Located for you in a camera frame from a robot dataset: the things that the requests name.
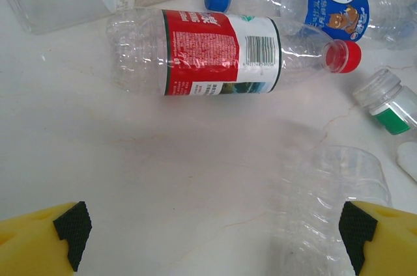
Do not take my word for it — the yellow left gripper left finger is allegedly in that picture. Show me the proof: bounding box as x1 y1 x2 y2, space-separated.
0 200 93 276

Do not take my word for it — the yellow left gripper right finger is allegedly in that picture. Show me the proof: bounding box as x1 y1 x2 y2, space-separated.
338 200 417 276

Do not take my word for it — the clear plastic bottle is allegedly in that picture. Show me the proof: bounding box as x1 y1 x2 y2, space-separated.
266 145 394 276

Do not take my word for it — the clear bottle with green label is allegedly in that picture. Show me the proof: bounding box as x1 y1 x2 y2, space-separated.
352 68 417 136

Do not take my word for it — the Pepsi bottle with blue cap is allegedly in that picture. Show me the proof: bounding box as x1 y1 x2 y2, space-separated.
204 0 413 51

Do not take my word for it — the red label bottle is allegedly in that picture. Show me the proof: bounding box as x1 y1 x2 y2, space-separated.
106 8 362 97

